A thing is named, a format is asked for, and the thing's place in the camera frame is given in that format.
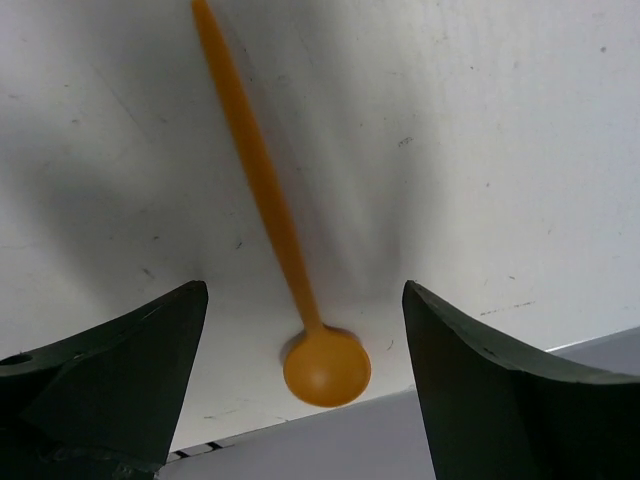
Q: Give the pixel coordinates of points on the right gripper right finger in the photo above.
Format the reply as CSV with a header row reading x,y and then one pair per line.
x,y
494,407

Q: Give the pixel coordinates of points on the aluminium table rail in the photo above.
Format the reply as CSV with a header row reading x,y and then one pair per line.
x,y
239,420

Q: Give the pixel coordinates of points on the orange plastic spoon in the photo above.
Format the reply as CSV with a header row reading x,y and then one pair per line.
x,y
327,367

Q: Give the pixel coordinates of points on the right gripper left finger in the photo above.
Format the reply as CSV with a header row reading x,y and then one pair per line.
x,y
103,403

